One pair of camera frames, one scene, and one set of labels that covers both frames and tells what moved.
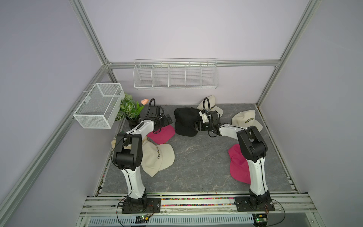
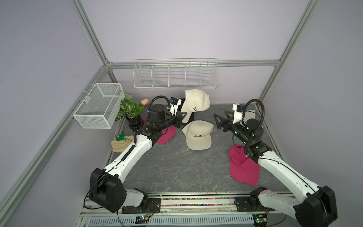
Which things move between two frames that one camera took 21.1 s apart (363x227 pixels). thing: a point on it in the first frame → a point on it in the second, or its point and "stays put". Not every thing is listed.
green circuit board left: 143,219 stays put
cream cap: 209,103 → 198,135
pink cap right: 239,167 stays put
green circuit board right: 260,220 stays put
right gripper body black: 203,126 → 236,130
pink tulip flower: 144,101 stays put
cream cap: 156,157 → 195,100
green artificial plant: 128,108 stays put
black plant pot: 133,122 stays put
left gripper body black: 163,121 → 175,121
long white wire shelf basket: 176,73 stays put
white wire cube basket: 100,106 stays put
